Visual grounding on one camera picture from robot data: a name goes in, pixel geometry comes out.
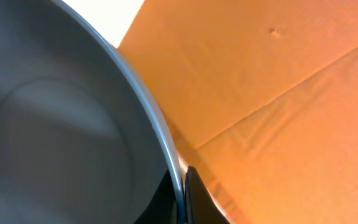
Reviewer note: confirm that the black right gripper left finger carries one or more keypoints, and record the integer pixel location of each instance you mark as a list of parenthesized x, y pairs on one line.
[(162, 208)]

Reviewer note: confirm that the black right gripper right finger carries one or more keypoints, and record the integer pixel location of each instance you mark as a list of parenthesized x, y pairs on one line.
[(200, 207)]

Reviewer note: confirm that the dark blue bowl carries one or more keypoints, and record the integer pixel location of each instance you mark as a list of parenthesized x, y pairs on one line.
[(81, 138)]

